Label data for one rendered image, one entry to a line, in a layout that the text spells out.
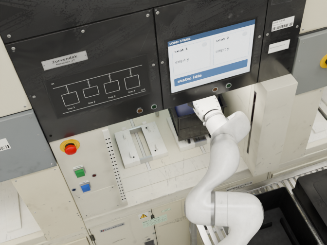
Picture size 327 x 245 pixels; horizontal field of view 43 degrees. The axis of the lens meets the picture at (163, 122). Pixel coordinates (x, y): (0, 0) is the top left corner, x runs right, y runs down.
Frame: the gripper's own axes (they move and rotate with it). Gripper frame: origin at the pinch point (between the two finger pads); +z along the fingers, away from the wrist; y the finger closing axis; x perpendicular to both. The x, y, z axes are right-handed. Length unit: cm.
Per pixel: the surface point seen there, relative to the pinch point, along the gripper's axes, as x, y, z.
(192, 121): -11.7, -4.8, -5.0
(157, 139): -28.6, -19.1, 4.5
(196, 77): 32.5, -10.1, -24.4
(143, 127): -28.6, -23.5, 14.2
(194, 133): -21.3, -3.6, -4.3
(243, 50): 38.5, 6.0, -24.5
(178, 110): -14.6, -7.3, 6.1
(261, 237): -42, 8, -52
